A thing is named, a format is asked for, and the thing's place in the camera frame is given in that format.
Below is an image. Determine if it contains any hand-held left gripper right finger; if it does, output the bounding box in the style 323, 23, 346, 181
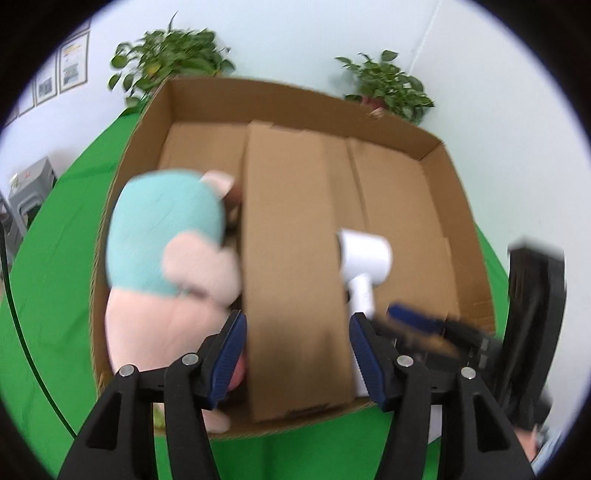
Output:
349, 312, 536, 480

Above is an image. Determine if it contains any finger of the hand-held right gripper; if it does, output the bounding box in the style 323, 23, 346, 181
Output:
376, 323, 481, 370
387, 302, 504, 354

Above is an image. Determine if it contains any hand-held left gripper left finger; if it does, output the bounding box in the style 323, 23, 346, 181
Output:
58, 310, 248, 480

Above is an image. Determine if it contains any white hair dryer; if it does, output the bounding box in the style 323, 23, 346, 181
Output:
336, 229, 394, 398

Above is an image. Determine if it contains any large cardboard box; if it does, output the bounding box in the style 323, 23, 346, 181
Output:
89, 76, 497, 437

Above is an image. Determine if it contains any long brown cardboard box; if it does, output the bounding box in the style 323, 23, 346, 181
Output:
240, 121, 358, 423

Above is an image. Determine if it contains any pink and teal plush toy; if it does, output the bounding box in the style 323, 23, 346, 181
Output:
104, 168, 247, 435

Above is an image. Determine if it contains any person's right forearm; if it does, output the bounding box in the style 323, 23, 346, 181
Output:
519, 422, 565, 477

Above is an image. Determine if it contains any potted plant with red pot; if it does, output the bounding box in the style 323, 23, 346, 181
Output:
335, 50, 435, 126

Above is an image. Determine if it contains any bushy potted plant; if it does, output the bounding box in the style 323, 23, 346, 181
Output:
108, 11, 236, 109

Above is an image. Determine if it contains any black cable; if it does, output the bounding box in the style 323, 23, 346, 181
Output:
0, 217, 78, 440

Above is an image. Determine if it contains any wall of framed certificates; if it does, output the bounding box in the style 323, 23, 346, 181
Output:
4, 28, 90, 125

